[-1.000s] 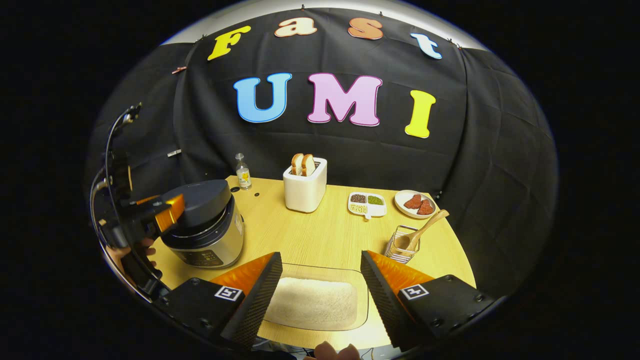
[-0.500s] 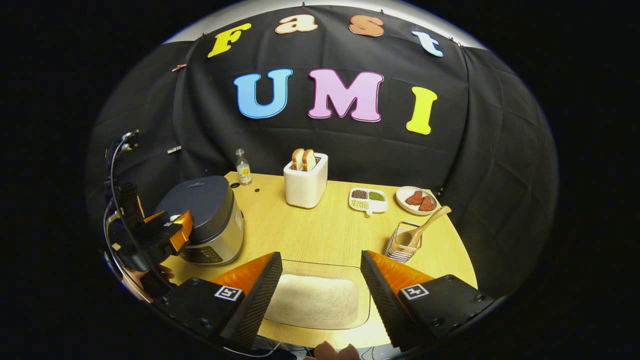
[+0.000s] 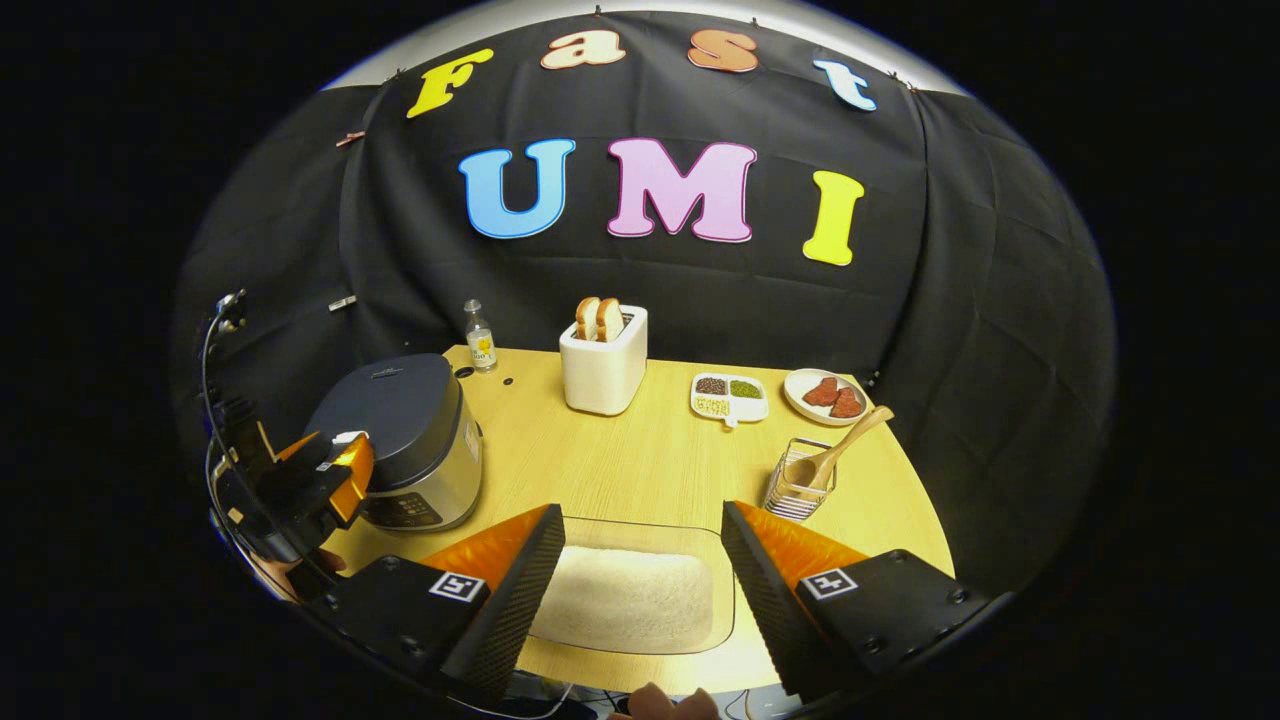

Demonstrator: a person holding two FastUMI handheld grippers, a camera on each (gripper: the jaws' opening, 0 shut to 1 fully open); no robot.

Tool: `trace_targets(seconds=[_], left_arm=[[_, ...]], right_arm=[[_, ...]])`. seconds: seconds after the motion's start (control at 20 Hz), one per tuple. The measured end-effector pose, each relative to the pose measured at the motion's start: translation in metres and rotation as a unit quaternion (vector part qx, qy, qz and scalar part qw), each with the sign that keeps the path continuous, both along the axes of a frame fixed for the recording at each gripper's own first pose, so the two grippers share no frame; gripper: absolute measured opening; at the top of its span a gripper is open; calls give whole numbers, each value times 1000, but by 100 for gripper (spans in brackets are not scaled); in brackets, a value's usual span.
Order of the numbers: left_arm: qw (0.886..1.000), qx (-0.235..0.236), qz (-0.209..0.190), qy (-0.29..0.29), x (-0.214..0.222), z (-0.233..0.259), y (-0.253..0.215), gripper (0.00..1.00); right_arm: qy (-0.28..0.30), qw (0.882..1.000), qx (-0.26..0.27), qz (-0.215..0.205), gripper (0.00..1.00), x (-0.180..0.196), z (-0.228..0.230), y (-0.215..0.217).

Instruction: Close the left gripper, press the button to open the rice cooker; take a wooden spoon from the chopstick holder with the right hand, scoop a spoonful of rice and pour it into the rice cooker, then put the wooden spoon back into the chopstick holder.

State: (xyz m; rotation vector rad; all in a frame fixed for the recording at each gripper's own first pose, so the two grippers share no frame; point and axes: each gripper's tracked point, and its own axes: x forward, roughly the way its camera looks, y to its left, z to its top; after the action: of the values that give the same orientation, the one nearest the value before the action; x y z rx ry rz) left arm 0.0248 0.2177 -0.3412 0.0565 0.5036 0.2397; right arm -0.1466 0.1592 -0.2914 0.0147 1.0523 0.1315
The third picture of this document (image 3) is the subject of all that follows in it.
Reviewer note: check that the white divided bean dish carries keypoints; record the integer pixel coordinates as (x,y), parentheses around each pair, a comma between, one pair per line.
(728,395)

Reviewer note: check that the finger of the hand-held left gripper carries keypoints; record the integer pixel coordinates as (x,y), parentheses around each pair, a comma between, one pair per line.
(302,450)
(358,470)

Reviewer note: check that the silver cloth clip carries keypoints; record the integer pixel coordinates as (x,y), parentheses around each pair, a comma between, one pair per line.
(342,302)

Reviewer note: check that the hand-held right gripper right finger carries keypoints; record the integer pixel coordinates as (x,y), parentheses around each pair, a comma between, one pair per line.
(770,610)

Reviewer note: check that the dark grey rice cooker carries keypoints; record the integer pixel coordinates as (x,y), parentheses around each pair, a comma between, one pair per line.
(400,410)

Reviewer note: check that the red meat piece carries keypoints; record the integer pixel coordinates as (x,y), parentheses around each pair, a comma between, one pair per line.
(821,392)
(847,403)

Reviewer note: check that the white round plate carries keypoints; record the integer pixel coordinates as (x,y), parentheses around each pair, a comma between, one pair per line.
(795,385)

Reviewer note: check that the white rice heap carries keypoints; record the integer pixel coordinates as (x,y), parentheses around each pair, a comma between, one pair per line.
(630,595)

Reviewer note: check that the clear plastic container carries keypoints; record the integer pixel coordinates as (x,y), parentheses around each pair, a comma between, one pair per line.
(725,580)

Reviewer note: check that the copper cloth clip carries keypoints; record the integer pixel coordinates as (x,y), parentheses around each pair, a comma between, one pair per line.
(350,139)

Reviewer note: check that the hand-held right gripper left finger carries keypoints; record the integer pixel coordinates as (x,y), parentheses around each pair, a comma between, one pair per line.
(510,610)

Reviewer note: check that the toast slice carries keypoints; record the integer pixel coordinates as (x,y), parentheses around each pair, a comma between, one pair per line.
(586,318)
(610,320)

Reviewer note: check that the white toaster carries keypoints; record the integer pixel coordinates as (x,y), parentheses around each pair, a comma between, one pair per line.
(603,375)

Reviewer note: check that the glass bottle yellow label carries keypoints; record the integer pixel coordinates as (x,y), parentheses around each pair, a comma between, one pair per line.
(481,345)

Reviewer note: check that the wooden spoon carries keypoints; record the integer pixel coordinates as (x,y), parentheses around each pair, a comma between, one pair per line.
(840,445)

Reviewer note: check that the black backdrop cloth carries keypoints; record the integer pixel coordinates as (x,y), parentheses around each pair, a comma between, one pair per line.
(950,350)

